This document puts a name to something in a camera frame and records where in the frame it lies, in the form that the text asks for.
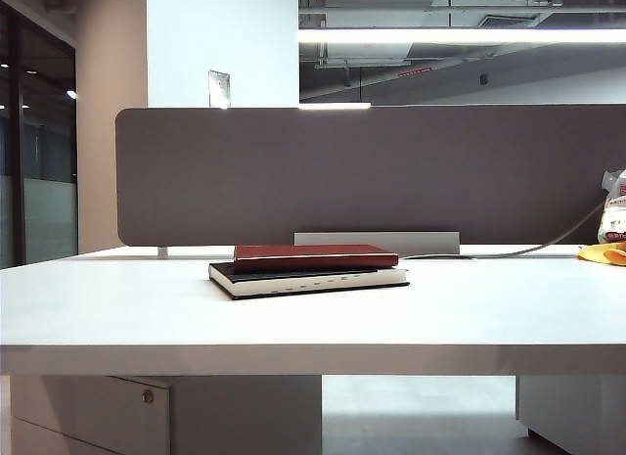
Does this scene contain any red leather-bound book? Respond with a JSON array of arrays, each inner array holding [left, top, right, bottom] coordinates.
[[232, 243, 400, 276]]

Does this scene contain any black hardcover book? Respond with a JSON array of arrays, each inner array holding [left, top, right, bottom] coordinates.
[[207, 260, 411, 301]]

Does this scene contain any grey desk partition panel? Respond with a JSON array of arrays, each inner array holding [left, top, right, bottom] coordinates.
[[114, 104, 626, 247]]

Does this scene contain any short light strip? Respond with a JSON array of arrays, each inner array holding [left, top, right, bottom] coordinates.
[[297, 100, 372, 110]]

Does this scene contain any long ceiling light strip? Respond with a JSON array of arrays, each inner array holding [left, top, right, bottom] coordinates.
[[296, 27, 626, 44]]

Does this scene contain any dark glass door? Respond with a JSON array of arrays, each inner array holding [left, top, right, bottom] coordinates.
[[0, 0, 79, 269]]

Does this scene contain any ceiling air vent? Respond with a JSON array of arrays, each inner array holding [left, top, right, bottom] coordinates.
[[477, 13, 542, 29]]

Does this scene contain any yellow cloth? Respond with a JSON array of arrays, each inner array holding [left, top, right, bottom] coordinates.
[[575, 240, 626, 267]]

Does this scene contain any white drawer cabinet with lock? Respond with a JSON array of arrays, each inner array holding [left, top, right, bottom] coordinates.
[[8, 374, 323, 455]]

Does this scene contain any clear plastic snack bag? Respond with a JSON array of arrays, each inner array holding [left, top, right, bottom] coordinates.
[[597, 167, 626, 245]]

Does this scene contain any plain white cabinet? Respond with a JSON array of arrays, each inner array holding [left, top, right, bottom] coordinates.
[[514, 374, 626, 455]]

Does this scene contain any grey metal cable tray flap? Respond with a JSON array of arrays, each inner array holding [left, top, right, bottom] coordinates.
[[292, 231, 461, 255]]

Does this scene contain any silver wall plate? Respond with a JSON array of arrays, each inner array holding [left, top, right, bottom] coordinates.
[[207, 68, 231, 109]]

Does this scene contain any grey power cable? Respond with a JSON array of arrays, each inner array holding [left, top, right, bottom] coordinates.
[[403, 199, 607, 259]]

